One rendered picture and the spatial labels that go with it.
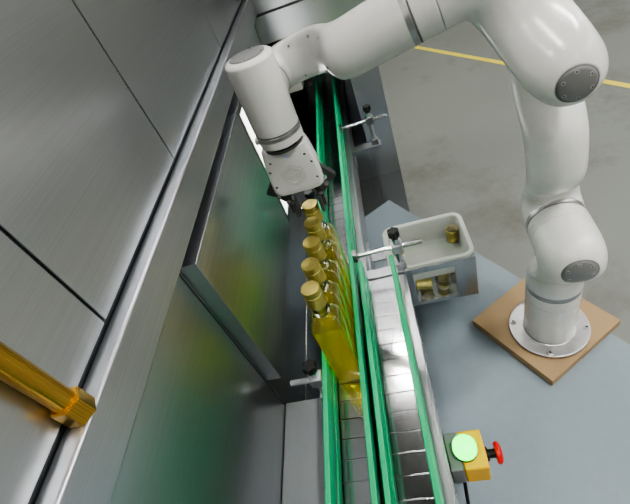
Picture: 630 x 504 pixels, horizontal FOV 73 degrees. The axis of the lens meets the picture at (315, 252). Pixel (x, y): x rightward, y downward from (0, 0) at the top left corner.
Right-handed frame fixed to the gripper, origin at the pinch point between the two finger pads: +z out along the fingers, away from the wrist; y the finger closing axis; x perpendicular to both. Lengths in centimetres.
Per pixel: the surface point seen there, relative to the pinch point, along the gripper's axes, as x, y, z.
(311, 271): -19.1, 0.1, 0.5
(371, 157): 86, 12, 49
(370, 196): 87, 7, 69
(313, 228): -7.5, 0.6, 0.6
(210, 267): -25.8, -12.0, -12.2
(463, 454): -42, 18, 31
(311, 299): -24.9, -0.2, 1.2
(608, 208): 107, 127, 134
